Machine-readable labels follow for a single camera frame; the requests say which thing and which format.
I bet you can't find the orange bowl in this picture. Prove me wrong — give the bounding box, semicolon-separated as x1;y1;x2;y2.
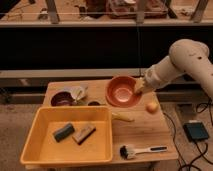
105;76;142;108

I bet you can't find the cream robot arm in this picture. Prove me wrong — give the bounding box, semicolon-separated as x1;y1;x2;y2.
134;39;213;100

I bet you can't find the orange fruit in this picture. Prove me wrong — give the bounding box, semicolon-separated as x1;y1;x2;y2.
146;101;159;114

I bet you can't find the yellow banana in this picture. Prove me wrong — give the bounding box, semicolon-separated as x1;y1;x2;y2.
112;113;134;122

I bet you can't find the wooden table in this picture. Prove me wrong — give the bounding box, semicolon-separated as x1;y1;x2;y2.
24;77;179;171

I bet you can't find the small dark cup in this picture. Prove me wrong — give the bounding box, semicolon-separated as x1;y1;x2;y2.
88;101;100;106

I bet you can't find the crumpled white cloth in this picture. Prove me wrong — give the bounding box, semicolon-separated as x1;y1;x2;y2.
64;86;86;101

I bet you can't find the black bristle brush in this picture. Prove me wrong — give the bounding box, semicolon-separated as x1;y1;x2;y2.
120;145;167;160

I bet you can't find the black foot pedal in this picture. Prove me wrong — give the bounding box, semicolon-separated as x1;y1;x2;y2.
183;122;209;142

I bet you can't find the wooden scrub brush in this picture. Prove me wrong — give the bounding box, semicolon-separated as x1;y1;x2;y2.
72;123;96;145

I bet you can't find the dark red bowl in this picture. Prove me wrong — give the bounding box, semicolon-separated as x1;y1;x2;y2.
51;92;74;106

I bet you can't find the yellow plastic bin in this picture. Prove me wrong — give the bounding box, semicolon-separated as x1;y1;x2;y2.
20;106;113;166

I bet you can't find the black floor cable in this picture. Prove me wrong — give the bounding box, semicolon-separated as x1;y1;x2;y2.
162;101;213;171

